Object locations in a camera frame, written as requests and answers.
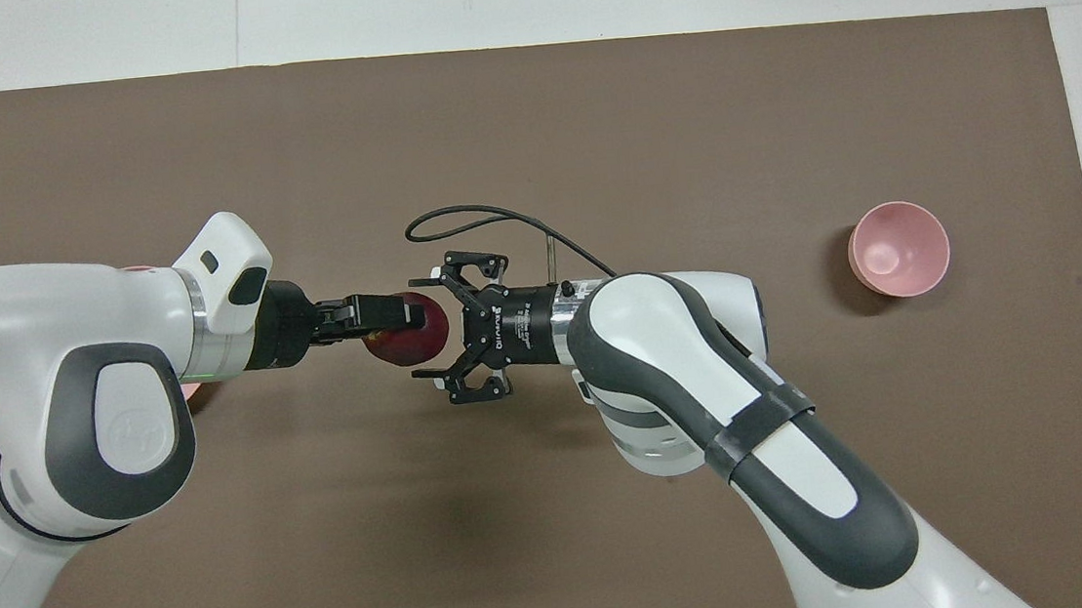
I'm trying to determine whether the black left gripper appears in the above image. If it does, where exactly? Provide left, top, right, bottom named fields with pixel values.
left=241, top=268, right=424, bottom=372

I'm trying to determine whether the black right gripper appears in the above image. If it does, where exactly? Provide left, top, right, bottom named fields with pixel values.
left=400, top=243, right=578, bottom=411

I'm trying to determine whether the dark red apple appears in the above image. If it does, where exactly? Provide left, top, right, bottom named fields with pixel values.
left=359, top=288, right=454, bottom=371

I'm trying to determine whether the pink plate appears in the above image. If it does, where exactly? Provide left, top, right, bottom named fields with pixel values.
left=121, top=258, right=223, bottom=419

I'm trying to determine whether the pink bowl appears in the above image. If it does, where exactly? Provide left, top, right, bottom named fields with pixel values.
left=844, top=196, right=955, bottom=304

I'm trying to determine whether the brown table mat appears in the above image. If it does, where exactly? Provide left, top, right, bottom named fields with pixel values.
left=0, top=0, right=1082, bottom=608

